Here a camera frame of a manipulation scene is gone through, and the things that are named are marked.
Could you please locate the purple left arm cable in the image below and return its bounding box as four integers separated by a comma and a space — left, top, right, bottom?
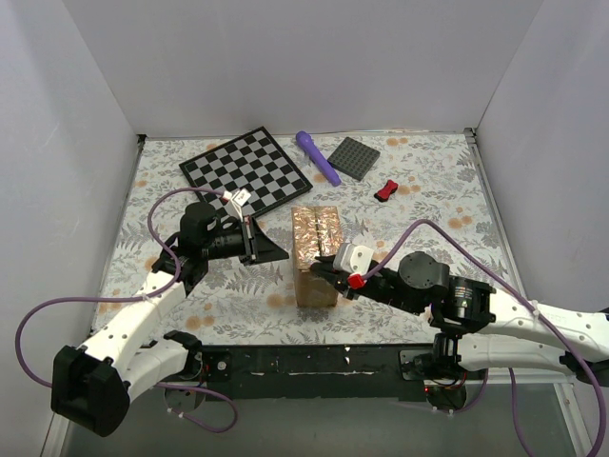
15, 188, 239, 434

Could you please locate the dark grey studded plate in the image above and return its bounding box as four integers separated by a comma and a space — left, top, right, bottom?
327, 137, 381, 181

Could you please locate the purple cylindrical handle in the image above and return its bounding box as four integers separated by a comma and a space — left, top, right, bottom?
295, 130, 342, 187

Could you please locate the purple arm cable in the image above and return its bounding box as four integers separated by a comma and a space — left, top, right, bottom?
362, 219, 609, 456
15, 188, 239, 434

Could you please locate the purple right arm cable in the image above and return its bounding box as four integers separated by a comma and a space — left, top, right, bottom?
362, 219, 609, 456

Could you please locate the black white checkerboard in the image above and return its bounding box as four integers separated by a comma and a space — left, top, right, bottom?
180, 127, 312, 217

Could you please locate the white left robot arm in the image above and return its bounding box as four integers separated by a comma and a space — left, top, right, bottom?
50, 202, 289, 437

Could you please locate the red black utility knife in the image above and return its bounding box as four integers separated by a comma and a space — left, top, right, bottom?
374, 180, 399, 203

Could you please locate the brown taped cardboard box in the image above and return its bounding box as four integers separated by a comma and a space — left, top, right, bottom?
291, 206, 344, 308

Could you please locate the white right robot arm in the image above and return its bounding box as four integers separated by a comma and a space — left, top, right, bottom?
310, 248, 608, 387

